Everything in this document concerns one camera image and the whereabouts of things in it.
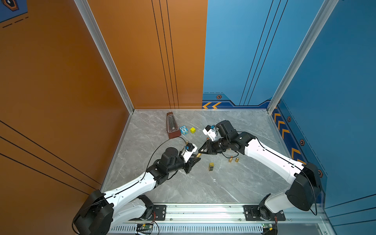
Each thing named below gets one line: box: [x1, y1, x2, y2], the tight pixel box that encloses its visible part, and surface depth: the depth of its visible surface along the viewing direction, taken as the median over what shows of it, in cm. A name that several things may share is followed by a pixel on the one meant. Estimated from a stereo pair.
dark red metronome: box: [165, 111, 182, 140], surface depth 100 cm
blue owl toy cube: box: [179, 125, 189, 136], surface depth 107 cm
